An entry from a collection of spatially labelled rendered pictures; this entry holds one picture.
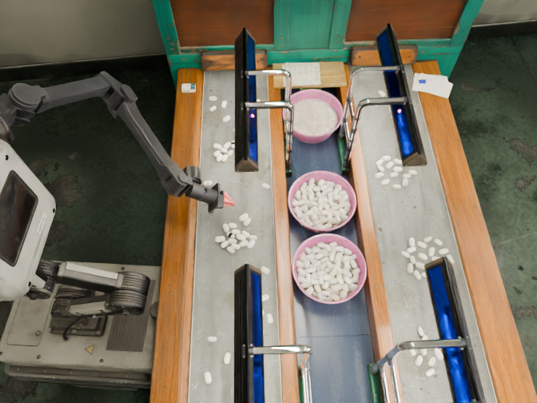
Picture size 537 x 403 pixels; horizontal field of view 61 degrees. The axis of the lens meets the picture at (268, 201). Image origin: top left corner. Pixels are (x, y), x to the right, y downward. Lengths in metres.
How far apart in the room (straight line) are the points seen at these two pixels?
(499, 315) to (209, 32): 1.59
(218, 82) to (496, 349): 1.56
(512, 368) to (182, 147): 1.45
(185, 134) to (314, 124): 0.56
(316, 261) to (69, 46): 2.30
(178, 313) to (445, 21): 1.64
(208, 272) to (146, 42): 1.96
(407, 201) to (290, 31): 0.89
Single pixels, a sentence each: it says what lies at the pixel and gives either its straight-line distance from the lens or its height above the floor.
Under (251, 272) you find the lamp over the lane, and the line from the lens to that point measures 1.30.
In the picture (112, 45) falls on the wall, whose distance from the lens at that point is 3.33.
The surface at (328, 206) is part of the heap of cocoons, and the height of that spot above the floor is 0.74.
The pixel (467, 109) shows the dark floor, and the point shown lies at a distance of 3.31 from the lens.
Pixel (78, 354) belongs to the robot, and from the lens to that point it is 2.03.
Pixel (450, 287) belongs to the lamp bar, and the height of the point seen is 1.11.
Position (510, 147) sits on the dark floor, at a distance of 3.22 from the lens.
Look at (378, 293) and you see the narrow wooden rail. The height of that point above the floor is 0.76.
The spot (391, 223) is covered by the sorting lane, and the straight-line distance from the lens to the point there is 1.82.
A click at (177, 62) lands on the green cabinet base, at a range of 2.26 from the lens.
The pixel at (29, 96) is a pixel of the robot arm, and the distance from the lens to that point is 1.50.
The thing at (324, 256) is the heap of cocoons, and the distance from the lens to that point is 1.73.
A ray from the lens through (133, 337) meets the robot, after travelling 1.97.
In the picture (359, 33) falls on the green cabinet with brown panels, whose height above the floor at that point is 0.92.
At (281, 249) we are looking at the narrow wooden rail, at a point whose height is 0.76.
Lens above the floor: 2.32
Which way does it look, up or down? 61 degrees down
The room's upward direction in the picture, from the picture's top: 1 degrees counter-clockwise
